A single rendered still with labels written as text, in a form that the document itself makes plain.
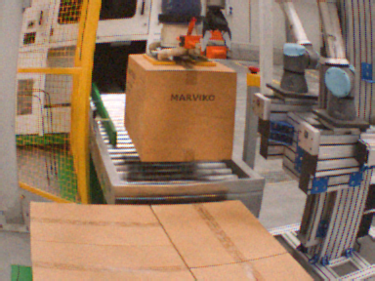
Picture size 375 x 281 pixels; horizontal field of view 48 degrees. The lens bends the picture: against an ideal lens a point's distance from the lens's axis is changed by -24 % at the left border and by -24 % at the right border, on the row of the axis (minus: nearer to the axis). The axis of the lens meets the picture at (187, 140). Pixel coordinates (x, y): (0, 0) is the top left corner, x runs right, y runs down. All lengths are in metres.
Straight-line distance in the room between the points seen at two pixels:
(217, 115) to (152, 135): 0.28
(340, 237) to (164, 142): 1.02
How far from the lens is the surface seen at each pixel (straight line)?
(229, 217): 2.16
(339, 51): 1.76
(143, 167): 2.68
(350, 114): 1.91
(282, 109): 2.30
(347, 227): 2.42
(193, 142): 2.33
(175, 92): 2.26
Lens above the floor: 1.43
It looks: 16 degrees down
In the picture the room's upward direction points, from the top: 3 degrees clockwise
